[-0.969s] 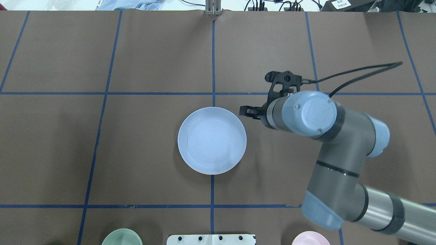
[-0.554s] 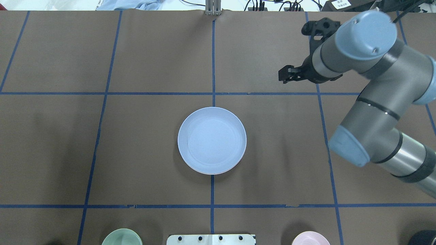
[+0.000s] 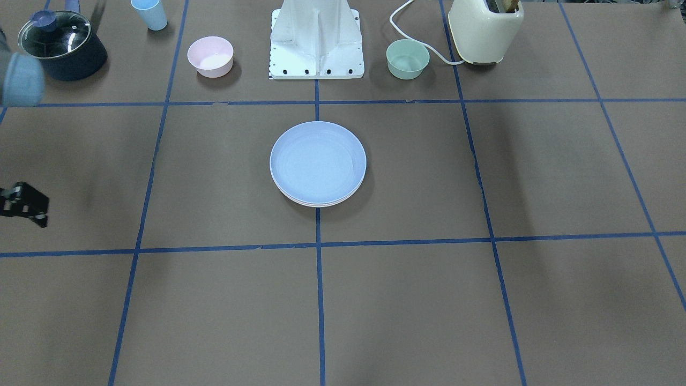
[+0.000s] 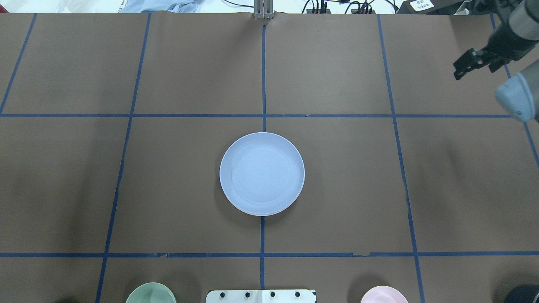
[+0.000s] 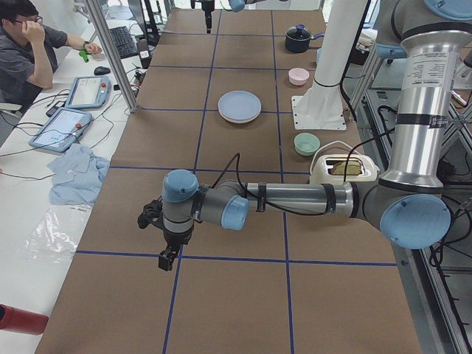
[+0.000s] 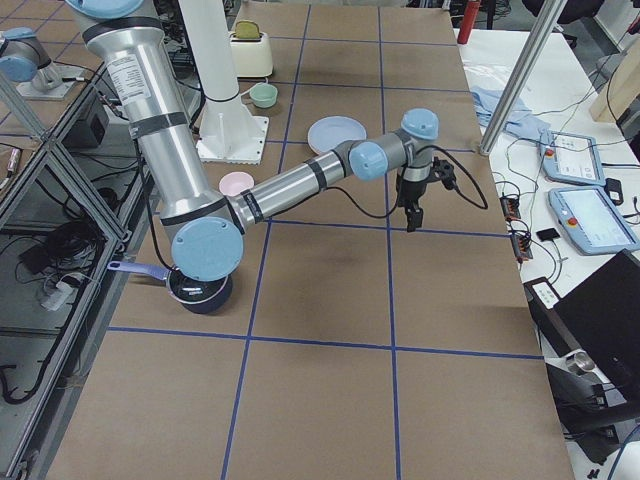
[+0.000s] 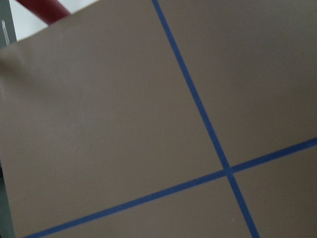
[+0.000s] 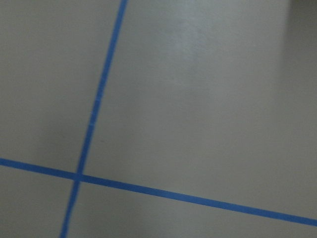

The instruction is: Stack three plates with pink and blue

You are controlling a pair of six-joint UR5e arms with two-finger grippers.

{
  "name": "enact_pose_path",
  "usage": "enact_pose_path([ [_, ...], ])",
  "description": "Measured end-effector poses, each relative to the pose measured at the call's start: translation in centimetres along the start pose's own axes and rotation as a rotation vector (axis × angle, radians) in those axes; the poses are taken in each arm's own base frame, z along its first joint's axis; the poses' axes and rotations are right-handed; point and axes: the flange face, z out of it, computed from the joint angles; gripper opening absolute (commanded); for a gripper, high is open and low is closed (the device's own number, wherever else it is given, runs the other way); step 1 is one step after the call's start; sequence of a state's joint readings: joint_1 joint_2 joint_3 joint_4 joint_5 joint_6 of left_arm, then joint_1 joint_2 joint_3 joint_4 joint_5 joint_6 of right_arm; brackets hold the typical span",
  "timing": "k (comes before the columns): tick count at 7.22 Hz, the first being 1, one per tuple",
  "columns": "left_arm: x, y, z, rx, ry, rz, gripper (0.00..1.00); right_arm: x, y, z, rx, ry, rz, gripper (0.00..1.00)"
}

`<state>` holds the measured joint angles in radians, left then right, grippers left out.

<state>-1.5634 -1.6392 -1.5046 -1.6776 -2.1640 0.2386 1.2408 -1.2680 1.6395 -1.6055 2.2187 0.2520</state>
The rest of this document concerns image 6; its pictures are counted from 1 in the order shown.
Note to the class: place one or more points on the red bottle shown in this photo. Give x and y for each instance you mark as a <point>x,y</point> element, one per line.
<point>468,21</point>

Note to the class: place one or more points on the blue plate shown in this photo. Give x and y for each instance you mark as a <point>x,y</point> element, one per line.
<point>328,132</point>

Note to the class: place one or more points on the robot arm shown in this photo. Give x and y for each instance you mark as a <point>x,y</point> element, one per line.
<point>26,63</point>
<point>205,227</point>

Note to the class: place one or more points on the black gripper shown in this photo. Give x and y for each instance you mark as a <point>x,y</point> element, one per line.
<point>413,193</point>

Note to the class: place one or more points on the near teach pendant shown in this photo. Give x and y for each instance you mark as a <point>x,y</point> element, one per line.
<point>591,220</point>

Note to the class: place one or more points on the aluminium frame post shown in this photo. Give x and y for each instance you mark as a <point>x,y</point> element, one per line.
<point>533,46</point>

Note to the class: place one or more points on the cream toaster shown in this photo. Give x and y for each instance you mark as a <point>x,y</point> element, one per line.
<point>251,50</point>

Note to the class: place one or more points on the green bowl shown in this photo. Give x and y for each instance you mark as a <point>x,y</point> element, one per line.
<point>263,95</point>

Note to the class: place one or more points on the pink bowl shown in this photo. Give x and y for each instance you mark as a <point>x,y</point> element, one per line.
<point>235,183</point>

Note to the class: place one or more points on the teach pendant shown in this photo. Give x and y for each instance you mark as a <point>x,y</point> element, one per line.
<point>591,220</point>
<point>571,158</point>

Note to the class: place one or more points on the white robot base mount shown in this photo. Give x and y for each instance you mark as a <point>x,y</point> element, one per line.
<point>228,132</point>

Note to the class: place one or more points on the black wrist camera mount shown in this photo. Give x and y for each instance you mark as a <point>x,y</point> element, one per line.
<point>442,171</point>

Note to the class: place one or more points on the light blue cloth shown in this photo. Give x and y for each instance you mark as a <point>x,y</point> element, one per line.
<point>521,122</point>

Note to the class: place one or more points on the far teach pendant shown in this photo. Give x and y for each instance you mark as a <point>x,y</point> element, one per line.
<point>571,158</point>

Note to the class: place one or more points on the dark blue pot with lid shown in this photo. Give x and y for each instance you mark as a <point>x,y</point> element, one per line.
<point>200,297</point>

